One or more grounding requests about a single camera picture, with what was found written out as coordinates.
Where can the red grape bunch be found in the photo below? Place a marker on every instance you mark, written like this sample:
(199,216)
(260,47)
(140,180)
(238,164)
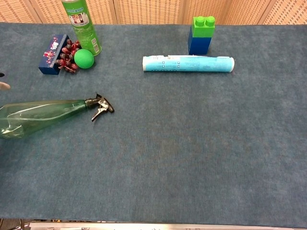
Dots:
(66,61)

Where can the green toy brick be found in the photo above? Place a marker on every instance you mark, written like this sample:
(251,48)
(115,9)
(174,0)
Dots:
(204,30)

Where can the dark blue printed box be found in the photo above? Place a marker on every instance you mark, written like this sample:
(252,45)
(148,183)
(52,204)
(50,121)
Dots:
(51,55)

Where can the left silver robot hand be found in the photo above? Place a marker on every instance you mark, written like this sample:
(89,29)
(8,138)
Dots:
(4,86)

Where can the wicker folding screen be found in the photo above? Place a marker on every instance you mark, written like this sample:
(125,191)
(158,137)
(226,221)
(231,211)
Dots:
(148,10)

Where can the light blue rolled tube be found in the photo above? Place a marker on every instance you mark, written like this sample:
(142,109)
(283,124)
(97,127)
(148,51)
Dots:
(187,64)

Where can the green cylindrical can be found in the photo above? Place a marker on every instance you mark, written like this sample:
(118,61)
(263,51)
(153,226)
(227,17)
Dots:
(84,31)

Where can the green ball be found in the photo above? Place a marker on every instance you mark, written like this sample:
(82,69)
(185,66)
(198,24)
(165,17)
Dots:
(83,59)

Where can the green transparent spray bottle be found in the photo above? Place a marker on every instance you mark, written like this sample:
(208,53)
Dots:
(43,115)

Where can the blue felt table cloth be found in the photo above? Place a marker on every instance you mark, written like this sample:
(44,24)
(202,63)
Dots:
(168,143)

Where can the blue toy brick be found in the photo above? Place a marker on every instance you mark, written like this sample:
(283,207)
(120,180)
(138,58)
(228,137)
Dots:
(199,45)

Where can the aluminium table rail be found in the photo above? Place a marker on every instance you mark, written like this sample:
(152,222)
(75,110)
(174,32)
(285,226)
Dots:
(144,226)

